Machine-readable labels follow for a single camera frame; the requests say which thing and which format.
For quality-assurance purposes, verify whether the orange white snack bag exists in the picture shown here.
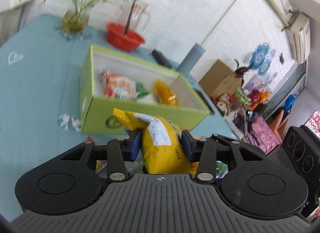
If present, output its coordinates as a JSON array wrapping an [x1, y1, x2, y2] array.
[[100, 71, 137, 101]]

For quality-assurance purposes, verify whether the clear glass pitcher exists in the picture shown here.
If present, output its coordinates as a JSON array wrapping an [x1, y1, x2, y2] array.
[[116, 0, 152, 34]]

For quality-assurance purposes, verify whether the pink patterned cloth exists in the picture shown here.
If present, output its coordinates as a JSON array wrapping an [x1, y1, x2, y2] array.
[[245, 116, 282, 155]]

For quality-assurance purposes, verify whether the green cardboard box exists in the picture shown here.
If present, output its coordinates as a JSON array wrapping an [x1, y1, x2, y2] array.
[[79, 45, 209, 135]]

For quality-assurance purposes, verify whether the grey thermos bottle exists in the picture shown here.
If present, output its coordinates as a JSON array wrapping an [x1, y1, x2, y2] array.
[[176, 43, 206, 76]]

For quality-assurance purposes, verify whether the glass vase with plant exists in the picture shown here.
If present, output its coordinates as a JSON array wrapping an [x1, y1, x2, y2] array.
[[39, 0, 128, 33]]

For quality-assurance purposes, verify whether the white air conditioner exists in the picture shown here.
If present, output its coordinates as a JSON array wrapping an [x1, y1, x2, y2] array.
[[287, 11, 311, 64]]

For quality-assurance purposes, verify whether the black rectangular case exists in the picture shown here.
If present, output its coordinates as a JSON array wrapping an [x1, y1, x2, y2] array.
[[151, 49, 172, 69]]

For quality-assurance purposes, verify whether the red plastic bowl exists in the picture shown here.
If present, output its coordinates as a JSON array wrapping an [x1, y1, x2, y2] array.
[[106, 22, 145, 52]]

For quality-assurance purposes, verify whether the brown cardboard box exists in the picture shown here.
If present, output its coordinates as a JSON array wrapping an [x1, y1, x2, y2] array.
[[199, 59, 242, 98]]

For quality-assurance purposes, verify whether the blue paper wall decoration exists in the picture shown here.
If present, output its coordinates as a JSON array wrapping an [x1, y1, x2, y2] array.
[[245, 42, 276, 76]]

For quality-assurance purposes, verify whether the orange yellow snack bag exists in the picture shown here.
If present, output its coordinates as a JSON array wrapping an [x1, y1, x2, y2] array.
[[155, 80, 178, 106]]

